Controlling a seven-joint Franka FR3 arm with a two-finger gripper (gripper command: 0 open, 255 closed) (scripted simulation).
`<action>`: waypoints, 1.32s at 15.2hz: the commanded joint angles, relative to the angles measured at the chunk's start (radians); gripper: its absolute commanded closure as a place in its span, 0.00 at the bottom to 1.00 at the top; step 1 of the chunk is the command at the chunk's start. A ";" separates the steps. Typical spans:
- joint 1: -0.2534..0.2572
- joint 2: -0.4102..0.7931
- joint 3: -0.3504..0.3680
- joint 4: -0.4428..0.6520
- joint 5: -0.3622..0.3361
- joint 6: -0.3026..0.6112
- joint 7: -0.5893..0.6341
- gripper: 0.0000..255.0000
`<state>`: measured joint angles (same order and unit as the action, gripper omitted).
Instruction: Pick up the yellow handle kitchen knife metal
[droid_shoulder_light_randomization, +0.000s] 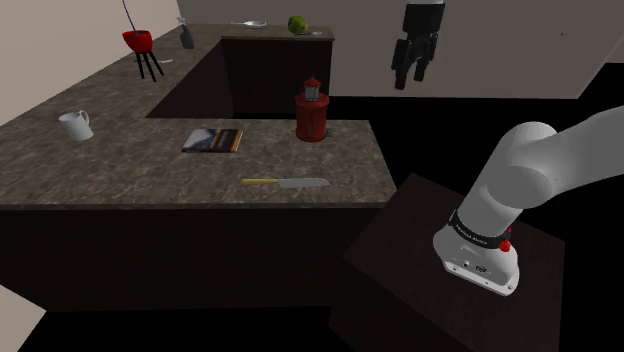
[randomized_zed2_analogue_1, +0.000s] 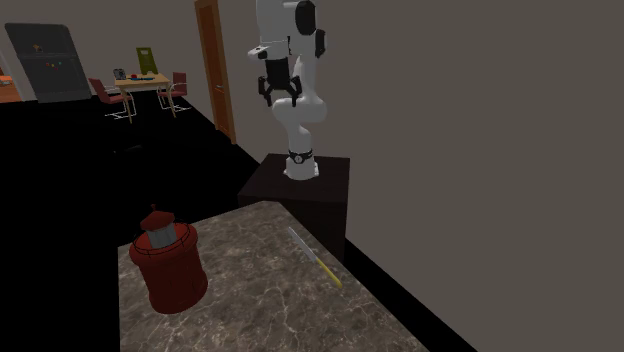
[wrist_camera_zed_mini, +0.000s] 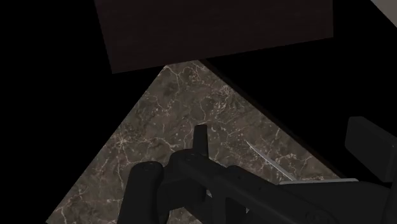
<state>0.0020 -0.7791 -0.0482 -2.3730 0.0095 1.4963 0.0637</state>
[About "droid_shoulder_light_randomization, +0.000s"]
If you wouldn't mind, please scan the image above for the red pot on black tripod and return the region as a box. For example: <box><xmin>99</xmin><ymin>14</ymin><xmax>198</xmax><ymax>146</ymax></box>
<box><xmin>120</xmin><ymin>0</ymin><xmax>165</xmax><ymax>84</ymax></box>

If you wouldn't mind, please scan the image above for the white mug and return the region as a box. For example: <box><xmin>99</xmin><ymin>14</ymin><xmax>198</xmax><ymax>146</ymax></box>
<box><xmin>58</xmin><ymin>109</ymin><xmax>95</xmax><ymax>143</ymax></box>

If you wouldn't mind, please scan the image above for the grey spray bottle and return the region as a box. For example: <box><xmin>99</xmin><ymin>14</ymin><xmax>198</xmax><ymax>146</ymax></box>
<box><xmin>176</xmin><ymin>16</ymin><xmax>196</xmax><ymax>50</ymax></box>

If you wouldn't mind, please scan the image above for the red lighthouse figure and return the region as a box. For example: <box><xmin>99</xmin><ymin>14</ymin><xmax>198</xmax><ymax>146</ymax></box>
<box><xmin>293</xmin><ymin>74</ymin><xmax>331</xmax><ymax>144</ymax></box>

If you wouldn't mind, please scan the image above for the green lettuce head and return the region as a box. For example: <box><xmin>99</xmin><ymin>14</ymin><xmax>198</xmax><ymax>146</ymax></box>
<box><xmin>286</xmin><ymin>14</ymin><xmax>309</xmax><ymax>36</ymax></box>

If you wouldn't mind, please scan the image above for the yellow-handled kitchen knife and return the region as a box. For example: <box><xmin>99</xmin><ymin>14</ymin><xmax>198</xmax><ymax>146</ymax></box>
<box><xmin>240</xmin><ymin>177</ymin><xmax>331</xmax><ymax>189</ymax></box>

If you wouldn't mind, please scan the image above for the book with dark cover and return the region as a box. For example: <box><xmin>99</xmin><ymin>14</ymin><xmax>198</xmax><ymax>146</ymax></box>
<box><xmin>180</xmin><ymin>127</ymin><xmax>244</xmax><ymax>155</ymax></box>

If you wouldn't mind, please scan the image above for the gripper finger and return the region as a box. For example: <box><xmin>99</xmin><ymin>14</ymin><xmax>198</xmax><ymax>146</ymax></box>
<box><xmin>413</xmin><ymin>31</ymin><xmax>439</xmax><ymax>83</ymax></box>
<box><xmin>390</xmin><ymin>36</ymin><xmax>415</xmax><ymax>92</ymax></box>

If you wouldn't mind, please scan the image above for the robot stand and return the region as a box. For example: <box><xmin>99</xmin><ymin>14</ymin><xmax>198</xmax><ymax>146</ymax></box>
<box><xmin>328</xmin><ymin>172</ymin><xmax>567</xmax><ymax>352</ymax></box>

